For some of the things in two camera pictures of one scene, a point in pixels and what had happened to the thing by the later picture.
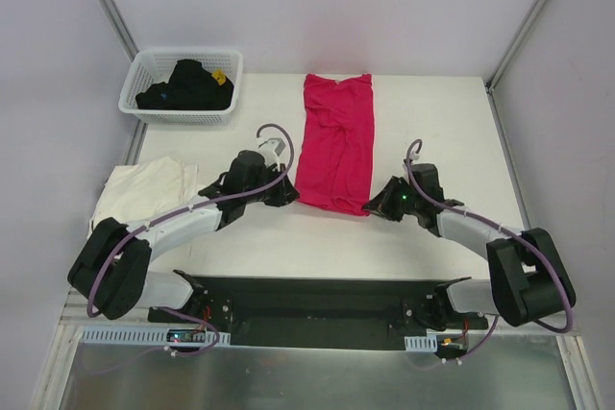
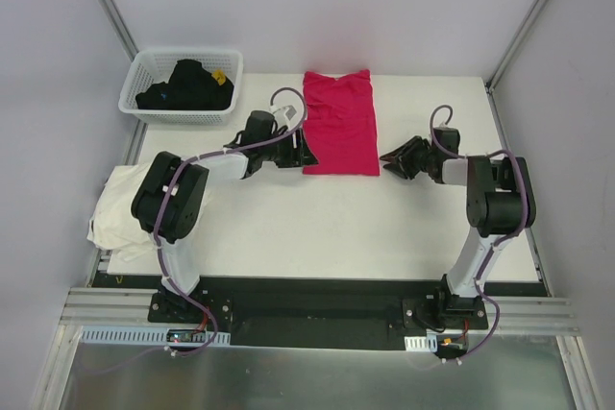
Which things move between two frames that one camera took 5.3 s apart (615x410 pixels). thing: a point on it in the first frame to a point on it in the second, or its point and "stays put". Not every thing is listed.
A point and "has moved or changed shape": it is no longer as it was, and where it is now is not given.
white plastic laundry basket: x=158 y=66 stays put
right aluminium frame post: x=531 y=14 stays put
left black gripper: x=280 y=187 to x=296 y=149
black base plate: x=366 y=314 stays put
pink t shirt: x=336 y=153 has moved or changed shape
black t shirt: x=192 y=87 stays put
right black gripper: x=384 y=204 to x=409 y=158
